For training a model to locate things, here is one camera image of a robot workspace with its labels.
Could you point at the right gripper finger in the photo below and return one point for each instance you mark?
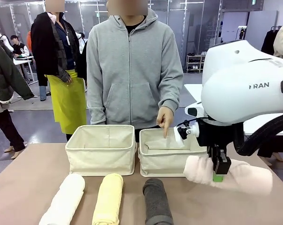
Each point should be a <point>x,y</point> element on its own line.
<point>211,152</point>
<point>222,166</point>

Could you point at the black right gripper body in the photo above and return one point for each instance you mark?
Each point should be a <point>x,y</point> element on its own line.
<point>216,133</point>

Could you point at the pink towel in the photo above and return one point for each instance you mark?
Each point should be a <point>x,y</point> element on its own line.
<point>249,178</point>

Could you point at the dark grey towel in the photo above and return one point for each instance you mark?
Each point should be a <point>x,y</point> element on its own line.
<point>156,201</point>

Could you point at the white towel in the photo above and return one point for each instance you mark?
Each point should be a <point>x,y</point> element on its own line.
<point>63,201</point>

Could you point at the person's right forearm grey sleeve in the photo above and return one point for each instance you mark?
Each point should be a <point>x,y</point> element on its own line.
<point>95,98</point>

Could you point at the person's left forearm grey sleeve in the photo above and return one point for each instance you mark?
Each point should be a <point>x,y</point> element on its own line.
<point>173,93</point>

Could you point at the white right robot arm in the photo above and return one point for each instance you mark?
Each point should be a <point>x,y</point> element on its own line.
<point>237,82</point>

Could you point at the person's left hand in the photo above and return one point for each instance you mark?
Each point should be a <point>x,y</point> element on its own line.
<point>165,117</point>

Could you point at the white table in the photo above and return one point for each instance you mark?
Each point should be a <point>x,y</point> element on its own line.
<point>193,91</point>

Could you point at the beige fabric basket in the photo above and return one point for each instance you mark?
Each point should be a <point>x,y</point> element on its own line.
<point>160,161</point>
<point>99,159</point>

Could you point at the wooden shoe rack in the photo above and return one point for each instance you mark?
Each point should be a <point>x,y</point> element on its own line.
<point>194,63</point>

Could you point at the black garment on hanger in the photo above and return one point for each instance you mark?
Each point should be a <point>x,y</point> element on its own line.
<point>269,43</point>

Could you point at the person in grey hoodie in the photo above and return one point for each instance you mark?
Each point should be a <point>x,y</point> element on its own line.
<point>132,70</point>

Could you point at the yellow rolled towel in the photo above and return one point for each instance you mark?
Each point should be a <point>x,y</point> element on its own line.
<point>108,199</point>

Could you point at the person in yellow apron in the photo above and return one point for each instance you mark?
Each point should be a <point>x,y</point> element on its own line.
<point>66,93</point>

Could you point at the white desk with items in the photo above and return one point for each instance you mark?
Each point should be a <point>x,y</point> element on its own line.
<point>24,58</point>

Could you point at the seated person in varsity jacket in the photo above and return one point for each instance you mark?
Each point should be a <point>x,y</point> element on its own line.
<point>18,47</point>

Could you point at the person in dark green jacket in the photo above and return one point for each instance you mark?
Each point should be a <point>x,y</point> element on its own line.
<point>5,82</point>

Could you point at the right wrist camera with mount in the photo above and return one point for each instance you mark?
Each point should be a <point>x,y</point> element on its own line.
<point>185,134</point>

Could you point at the black camera stand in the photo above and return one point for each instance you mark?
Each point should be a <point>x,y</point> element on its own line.
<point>241,32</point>

